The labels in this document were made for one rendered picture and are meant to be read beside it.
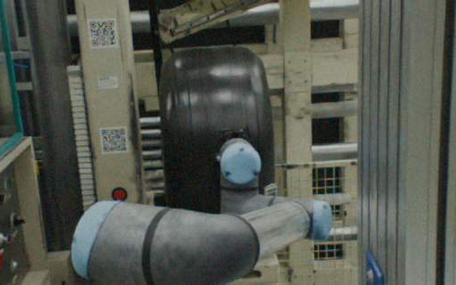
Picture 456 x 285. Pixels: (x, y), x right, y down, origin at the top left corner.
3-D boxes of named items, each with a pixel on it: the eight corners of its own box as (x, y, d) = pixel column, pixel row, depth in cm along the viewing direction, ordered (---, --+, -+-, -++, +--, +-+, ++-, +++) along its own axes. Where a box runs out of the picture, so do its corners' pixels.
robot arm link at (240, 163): (221, 189, 120) (221, 145, 119) (218, 179, 131) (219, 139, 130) (261, 189, 120) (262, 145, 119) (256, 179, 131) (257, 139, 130)
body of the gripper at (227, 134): (248, 125, 146) (252, 131, 134) (250, 162, 147) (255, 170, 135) (215, 127, 146) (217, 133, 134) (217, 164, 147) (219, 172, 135)
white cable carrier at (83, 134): (86, 232, 183) (66, 66, 171) (88, 225, 188) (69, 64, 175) (101, 230, 183) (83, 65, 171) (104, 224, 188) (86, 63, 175)
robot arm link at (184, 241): (226, 223, 78) (335, 188, 121) (151, 214, 83) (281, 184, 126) (223, 316, 79) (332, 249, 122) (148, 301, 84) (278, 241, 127)
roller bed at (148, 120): (117, 204, 221) (109, 120, 213) (122, 190, 235) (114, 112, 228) (174, 199, 221) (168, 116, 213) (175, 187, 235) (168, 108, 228)
